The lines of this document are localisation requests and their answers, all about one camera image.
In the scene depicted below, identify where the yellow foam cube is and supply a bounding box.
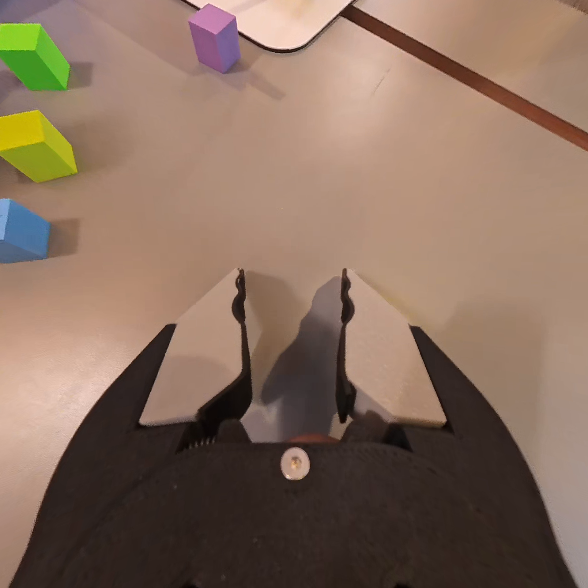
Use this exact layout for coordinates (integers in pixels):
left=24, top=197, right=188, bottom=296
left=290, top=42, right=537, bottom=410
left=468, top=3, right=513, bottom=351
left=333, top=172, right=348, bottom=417
left=0, top=109, right=78, bottom=183

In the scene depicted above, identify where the blue foam cube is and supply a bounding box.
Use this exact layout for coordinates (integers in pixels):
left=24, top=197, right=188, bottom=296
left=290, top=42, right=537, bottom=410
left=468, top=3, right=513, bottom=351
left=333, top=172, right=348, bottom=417
left=0, top=198, right=51, bottom=264

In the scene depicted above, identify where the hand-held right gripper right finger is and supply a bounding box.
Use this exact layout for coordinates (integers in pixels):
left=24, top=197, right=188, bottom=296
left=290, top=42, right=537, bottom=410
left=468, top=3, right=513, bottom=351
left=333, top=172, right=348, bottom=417
left=336, top=268, right=447, bottom=425

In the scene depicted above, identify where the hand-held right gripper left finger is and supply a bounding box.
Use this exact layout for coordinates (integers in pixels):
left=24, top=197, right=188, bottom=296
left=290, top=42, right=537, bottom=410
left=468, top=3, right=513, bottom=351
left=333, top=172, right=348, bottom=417
left=138, top=268, right=253, bottom=428

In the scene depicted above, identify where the purple foam cube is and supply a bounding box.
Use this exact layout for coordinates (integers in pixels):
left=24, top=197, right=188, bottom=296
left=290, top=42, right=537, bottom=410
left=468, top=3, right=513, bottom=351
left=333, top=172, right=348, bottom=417
left=188, top=4, right=241, bottom=74

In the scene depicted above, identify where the white document stand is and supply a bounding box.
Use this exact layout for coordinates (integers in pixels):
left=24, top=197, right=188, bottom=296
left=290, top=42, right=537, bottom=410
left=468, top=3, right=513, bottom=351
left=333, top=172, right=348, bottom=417
left=181, top=0, right=359, bottom=52

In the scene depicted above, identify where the green foam cube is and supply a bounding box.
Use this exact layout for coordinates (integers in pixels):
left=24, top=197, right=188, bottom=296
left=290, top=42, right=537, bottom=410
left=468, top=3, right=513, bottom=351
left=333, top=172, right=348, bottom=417
left=0, top=23, right=71, bottom=91

